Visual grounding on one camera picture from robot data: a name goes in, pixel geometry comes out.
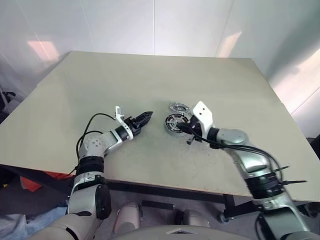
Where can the black floor bar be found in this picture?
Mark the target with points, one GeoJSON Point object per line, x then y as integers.
{"type": "Point", "coordinates": [157, 204]}

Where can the black table frame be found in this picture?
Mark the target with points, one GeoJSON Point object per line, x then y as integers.
{"type": "Point", "coordinates": [150, 188]}

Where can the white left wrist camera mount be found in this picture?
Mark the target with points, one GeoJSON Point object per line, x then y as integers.
{"type": "Point", "coordinates": [119, 110]}

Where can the spoked black rotor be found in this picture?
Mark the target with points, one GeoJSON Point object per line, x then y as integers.
{"type": "Point", "coordinates": [171, 122]}

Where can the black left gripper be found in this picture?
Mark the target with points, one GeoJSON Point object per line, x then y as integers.
{"type": "Point", "coordinates": [135, 126]}

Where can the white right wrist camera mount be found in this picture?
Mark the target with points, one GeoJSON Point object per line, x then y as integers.
{"type": "Point", "coordinates": [203, 112]}

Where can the black caster wheel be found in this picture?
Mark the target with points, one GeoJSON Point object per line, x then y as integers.
{"type": "Point", "coordinates": [224, 218]}

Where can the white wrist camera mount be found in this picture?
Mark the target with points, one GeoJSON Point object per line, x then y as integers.
{"type": "Point", "coordinates": [119, 110]}
{"type": "Point", "coordinates": [203, 112]}

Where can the blue cloth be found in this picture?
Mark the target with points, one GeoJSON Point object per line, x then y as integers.
{"type": "Point", "coordinates": [37, 220]}

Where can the black metal stand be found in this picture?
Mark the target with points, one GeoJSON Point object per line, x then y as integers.
{"type": "Point", "coordinates": [6, 96]}

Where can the red cloth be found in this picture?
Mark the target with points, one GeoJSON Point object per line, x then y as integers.
{"type": "Point", "coordinates": [32, 185]}

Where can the shiny silver motor lid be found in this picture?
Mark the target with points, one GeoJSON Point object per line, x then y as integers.
{"type": "Point", "coordinates": [178, 107]}

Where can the beige robot torso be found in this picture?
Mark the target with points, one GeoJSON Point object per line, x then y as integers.
{"type": "Point", "coordinates": [180, 232]}

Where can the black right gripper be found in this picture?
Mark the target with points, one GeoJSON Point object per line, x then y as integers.
{"type": "Point", "coordinates": [195, 128]}

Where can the round silver motor housing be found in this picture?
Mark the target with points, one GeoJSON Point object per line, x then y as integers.
{"type": "Point", "coordinates": [175, 133]}

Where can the black zip tie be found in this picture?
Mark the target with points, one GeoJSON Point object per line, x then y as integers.
{"type": "Point", "coordinates": [282, 168]}
{"type": "Point", "coordinates": [297, 182]}

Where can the dark object at wall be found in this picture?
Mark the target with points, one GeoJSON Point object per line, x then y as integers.
{"type": "Point", "coordinates": [315, 147]}

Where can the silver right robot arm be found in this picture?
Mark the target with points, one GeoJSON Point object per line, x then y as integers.
{"type": "Point", "coordinates": [252, 160]}

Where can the beige robot left thigh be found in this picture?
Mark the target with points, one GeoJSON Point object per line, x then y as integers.
{"type": "Point", "coordinates": [127, 217]}

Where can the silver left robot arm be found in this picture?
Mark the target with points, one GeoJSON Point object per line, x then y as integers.
{"type": "Point", "coordinates": [92, 145]}

